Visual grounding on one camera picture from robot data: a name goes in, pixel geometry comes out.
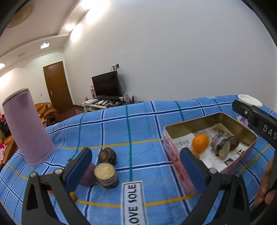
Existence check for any pink cookie tin box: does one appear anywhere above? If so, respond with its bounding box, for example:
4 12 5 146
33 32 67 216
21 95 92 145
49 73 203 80
163 112 257 196

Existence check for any cut purple yam cylinder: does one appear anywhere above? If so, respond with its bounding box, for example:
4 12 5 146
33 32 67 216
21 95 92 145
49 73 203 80
94 163 119 189

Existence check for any white tv stand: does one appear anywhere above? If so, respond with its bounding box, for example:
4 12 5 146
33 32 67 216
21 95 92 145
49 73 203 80
81 95 142 113

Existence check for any purple round turnip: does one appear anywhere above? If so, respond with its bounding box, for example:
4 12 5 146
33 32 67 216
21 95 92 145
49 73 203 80
79 163 97 187

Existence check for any dark yam end piece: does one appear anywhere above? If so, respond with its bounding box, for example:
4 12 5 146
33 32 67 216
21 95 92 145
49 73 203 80
98 148 117 165

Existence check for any oval orange kumquat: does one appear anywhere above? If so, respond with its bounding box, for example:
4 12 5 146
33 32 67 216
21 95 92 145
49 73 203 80
191 134 209 154

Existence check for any round orange mandarin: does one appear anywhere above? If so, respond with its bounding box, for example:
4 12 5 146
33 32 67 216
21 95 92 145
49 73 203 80
48 181 77 202

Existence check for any pink floral cushion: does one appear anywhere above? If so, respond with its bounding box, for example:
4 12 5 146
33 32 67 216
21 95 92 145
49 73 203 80
0 143 6 162

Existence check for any brown wooden door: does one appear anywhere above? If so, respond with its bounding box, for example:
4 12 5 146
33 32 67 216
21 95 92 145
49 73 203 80
43 61 73 114

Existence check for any cut purple yam half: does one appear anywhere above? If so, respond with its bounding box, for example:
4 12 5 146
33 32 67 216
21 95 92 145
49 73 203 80
211 133 231 159

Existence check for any orange leather sofa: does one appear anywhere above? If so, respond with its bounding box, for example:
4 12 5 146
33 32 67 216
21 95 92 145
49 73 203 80
1 103 59 170

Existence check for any blue plaid tablecloth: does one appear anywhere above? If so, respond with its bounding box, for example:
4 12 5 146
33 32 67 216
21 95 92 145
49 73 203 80
0 95 277 225

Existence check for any brown kiwi fruit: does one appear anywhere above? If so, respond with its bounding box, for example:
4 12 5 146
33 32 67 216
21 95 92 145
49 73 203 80
192 151 200 159

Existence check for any purple electric kettle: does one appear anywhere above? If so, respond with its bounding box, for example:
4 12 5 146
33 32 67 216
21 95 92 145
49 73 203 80
2 88 53 166

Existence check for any dark yam piece front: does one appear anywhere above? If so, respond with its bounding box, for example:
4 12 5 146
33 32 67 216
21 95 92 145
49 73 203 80
227 136 240 151

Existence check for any black television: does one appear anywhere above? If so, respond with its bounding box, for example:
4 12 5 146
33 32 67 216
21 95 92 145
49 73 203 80
92 71 122 97

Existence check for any right human hand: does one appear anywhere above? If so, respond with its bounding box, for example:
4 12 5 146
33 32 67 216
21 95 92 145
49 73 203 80
254 158 276 207

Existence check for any paper sheet in tin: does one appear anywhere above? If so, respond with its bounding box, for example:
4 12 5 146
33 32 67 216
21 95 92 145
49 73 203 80
173 123 249 173

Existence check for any white floral mug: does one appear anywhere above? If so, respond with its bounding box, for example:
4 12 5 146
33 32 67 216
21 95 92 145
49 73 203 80
236 94 263 127

